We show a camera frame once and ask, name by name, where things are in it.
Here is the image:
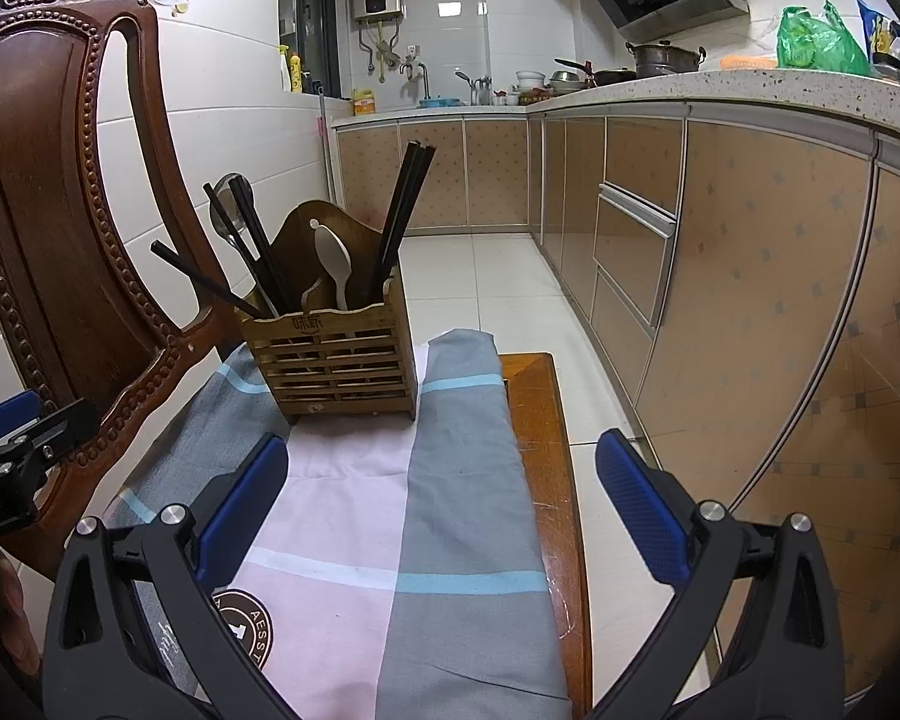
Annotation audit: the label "blue snack bag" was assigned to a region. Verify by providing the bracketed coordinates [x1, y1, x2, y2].
[851, 0, 900, 87]

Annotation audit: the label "green plastic bag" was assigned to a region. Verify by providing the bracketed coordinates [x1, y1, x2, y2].
[776, 1, 871, 76]

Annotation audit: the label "wooden utensil holder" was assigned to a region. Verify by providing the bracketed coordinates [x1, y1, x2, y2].
[238, 199, 421, 425]

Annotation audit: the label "metal cooking pot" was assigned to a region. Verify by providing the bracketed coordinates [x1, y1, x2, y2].
[626, 41, 707, 80]

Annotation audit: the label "plaid cloth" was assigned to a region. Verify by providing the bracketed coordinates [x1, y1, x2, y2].
[101, 328, 575, 720]

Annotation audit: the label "white plastic spoon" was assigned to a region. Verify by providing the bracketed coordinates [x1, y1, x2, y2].
[309, 219, 353, 312]

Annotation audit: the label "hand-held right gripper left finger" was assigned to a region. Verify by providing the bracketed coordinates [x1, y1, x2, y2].
[41, 433, 292, 720]

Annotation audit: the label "wooden stool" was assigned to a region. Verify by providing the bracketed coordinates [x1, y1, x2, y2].
[495, 351, 593, 720]

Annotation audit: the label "kitchen base cabinets with counter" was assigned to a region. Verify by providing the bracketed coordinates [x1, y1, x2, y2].
[331, 64, 900, 706]

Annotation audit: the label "metal ladle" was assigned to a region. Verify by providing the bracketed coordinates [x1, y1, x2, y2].
[208, 172, 286, 316]

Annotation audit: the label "black wok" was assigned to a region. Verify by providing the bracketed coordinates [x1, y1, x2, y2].
[555, 58, 638, 87]

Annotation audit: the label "person's left hand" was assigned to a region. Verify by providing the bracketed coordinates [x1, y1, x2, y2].
[0, 544, 46, 683]

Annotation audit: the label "pink mop handle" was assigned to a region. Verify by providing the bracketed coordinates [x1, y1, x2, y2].
[316, 86, 338, 200]

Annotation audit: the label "pile of black chopsticks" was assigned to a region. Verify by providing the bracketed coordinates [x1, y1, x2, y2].
[150, 141, 437, 320]

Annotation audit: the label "carved brown wooden chair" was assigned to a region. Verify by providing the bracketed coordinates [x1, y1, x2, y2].
[0, 0, 260, 578]

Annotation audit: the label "wall faucet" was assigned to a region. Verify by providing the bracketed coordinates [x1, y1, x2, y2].
[401, 60, 432, 102]

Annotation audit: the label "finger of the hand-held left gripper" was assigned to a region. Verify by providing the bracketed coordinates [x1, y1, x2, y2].
[0, 390, 46, 445]
[22, 399, 100, 466]

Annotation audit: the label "dark window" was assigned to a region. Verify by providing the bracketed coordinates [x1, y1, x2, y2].
[279, 0, 346, 98]

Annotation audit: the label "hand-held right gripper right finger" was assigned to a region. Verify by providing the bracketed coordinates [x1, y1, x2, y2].
[594, 429, 848, 720]

